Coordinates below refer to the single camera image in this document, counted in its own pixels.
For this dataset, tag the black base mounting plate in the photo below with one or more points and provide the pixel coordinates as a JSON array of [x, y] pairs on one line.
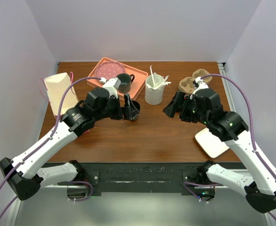
[[155, 177]]

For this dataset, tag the dark green mug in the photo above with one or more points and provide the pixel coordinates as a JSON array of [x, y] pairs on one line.
[[126, 81]]

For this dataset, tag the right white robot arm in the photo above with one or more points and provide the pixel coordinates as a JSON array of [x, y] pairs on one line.
[[205, 107]]

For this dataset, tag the white wrapped straw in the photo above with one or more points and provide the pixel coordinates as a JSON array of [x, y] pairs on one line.
[[153, 78]]

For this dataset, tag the aluminium frame rail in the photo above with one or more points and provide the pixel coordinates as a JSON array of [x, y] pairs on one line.
[[226, 85]]

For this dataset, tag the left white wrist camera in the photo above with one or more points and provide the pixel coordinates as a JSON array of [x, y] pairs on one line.
[[111, 83]]

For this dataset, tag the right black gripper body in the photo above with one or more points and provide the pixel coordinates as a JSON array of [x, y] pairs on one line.
[[189, 112]]

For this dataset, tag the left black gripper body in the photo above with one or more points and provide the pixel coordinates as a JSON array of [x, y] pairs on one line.
[[113, 109]]

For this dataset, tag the white square plate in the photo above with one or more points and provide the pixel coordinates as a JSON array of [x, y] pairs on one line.
[[211, 144]]

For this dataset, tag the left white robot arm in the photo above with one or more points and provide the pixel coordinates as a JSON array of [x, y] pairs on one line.
[[25, 173]]

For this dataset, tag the white cylindrical container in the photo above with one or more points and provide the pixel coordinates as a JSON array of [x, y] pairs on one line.
[[153, 96]]

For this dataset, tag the pink polka dot plate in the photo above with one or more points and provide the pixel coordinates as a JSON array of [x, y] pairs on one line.
[[109, 69]]

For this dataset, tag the black plastic cup stack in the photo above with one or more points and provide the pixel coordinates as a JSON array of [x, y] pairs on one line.
[[134, 110]]

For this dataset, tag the brown cardboard cup carrier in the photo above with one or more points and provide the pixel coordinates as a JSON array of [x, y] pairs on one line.
[[186, 85]]

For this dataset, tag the cream and pink paper bag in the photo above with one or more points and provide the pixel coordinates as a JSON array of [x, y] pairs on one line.
[[55, 86]]

